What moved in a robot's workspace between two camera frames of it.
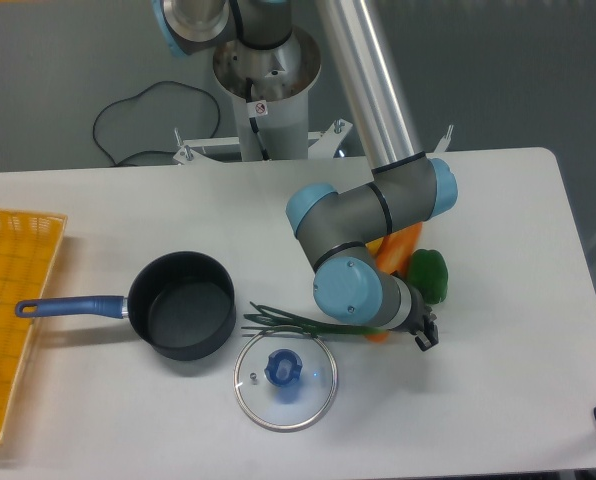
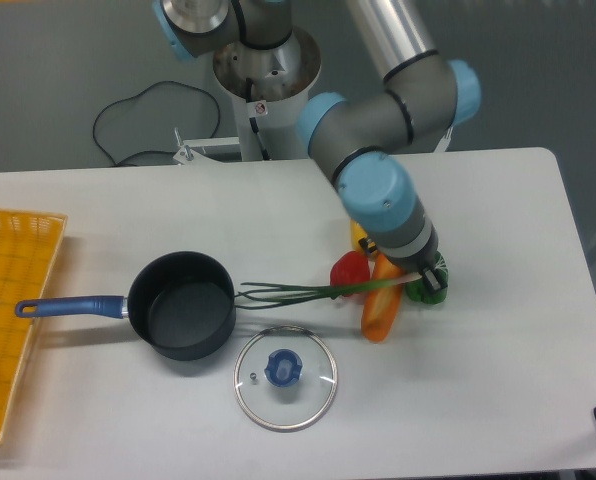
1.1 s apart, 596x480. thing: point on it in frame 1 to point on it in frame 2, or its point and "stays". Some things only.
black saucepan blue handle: x=180 y=305 stays
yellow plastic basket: x=16 y=256 stays
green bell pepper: x=428 y=272 stays
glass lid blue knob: x=285 y=381 stays
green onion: x=280 y=321 to x=299 y=293
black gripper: x=421 y=313 to x=415 y=265
